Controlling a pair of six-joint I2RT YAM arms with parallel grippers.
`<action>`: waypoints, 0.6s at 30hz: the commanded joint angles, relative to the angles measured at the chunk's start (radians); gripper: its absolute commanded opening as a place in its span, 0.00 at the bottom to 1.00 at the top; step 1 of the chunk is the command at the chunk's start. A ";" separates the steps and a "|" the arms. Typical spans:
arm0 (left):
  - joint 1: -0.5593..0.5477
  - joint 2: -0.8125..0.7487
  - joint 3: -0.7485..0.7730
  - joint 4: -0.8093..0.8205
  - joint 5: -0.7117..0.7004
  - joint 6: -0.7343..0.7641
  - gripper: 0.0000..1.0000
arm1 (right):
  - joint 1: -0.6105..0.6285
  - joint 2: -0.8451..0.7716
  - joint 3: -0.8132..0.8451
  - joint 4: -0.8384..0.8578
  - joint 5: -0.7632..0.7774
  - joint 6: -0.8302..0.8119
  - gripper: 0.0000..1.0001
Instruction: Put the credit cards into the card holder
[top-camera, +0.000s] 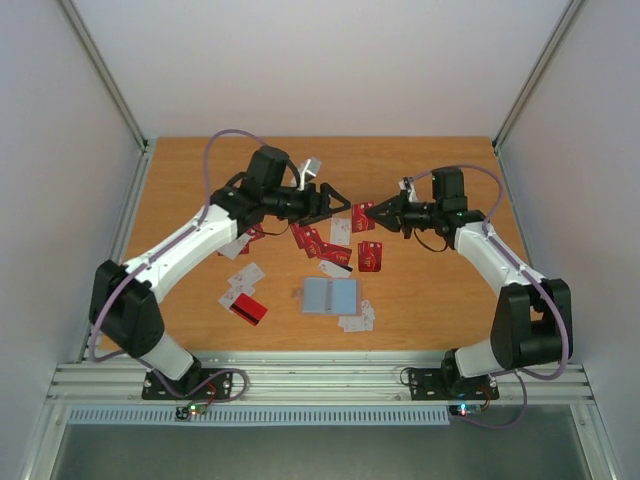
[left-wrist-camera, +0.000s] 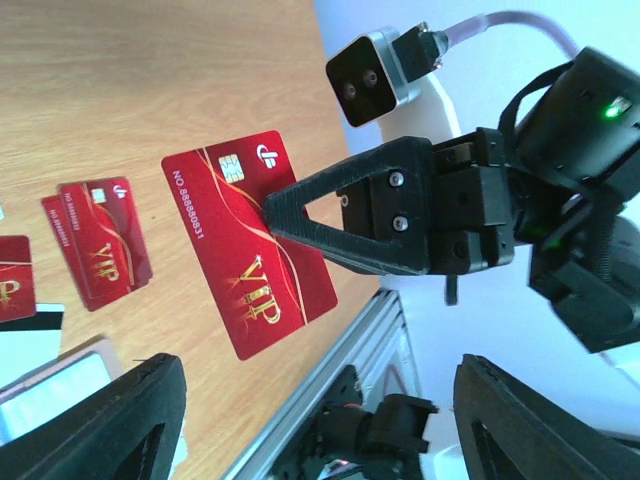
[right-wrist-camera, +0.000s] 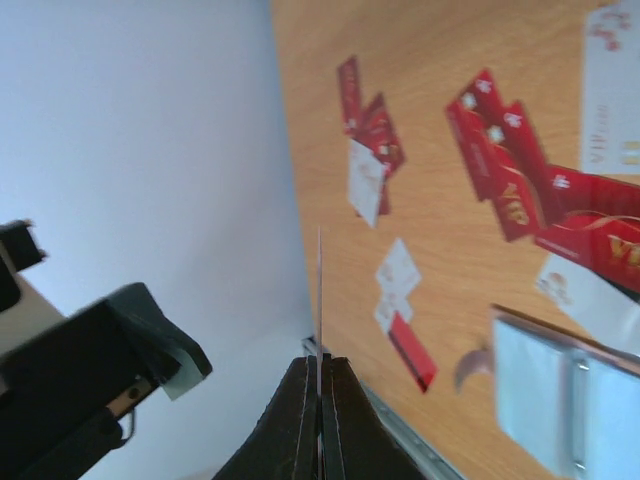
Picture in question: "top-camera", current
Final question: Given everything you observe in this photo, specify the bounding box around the white blossom card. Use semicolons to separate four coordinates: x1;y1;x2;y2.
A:
330;218;351;246

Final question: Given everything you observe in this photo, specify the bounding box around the pink leather card holder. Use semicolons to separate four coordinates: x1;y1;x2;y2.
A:
292;277;361;316

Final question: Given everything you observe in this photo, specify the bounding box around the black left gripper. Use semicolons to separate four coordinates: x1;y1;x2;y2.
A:
265;182;351;226

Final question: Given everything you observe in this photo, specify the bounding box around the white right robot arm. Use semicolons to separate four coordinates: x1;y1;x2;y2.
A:
365;192;572;397

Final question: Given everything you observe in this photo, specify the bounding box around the white VIP card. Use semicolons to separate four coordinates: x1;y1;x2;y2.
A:
318;260;353;278

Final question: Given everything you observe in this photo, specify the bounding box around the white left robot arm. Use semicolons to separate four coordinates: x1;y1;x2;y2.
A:
90;180;351;398

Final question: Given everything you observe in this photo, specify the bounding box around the white card pile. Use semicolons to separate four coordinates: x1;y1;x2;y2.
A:
338;300;376;333

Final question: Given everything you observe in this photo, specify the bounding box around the white card under arm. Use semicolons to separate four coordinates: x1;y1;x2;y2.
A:
219;262;265;310

